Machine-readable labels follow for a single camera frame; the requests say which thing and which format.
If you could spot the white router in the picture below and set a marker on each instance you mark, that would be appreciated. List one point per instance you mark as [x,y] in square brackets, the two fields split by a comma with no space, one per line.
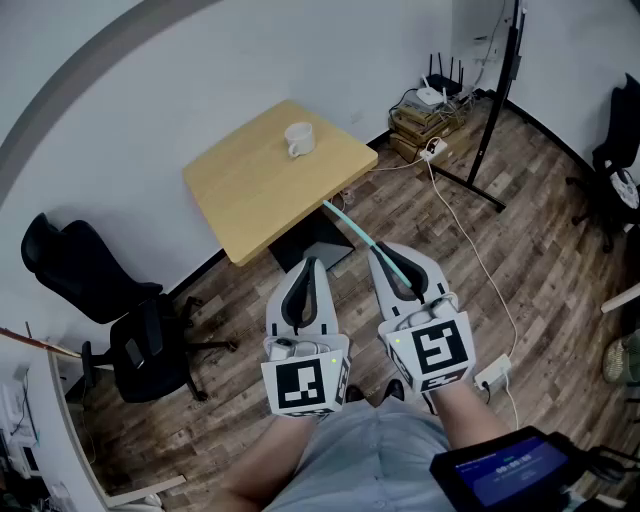
[431,94]

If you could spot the person's left forearm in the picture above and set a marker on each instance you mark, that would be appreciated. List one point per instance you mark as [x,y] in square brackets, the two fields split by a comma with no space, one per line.
[270,460]

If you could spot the white panel with wooden frame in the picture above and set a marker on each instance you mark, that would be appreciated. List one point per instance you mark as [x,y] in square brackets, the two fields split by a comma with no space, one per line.
[75,430]

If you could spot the woven basket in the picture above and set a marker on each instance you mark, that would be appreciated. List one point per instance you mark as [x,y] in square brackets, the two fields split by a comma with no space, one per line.
[620,360]

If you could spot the black metal stand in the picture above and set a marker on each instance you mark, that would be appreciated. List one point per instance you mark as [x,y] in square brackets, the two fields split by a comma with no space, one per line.
[492,115]

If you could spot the light green stick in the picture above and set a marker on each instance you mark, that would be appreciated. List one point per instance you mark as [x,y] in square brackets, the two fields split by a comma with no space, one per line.
[350,224]

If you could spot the black router with antennas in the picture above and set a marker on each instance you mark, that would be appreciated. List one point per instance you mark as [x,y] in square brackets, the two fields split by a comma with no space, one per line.
[445,82]

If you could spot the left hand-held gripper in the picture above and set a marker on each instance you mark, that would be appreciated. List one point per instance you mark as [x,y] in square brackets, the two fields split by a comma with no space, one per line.
[305,345]

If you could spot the person's black shoe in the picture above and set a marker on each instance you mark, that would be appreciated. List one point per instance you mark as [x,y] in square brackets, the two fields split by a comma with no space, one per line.
[395,391]
[355,394]

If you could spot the black table base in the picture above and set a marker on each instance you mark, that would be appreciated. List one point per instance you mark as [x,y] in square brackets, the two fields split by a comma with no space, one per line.
[325,235]

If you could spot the black office chair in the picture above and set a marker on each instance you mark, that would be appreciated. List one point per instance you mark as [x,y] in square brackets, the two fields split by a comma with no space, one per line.
[617,150]
[95,280]

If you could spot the stack of cardboard boxes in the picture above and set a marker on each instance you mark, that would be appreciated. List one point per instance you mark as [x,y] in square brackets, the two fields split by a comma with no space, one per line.
[425,130]

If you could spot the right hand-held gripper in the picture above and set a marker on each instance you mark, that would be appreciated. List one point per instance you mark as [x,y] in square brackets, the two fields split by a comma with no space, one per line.
[440,350]

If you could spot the person's right forearm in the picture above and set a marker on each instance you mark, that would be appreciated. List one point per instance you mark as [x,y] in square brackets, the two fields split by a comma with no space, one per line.
[470,415]

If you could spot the cluttered white shelf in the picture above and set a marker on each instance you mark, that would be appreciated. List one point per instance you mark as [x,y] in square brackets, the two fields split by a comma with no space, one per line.
[20,450]

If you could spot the white mug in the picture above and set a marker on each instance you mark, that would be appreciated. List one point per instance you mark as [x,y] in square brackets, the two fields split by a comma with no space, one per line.
[300,140]

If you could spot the black wrist-mounted screen device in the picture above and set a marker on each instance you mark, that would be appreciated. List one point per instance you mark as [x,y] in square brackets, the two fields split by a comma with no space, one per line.
[505,470]

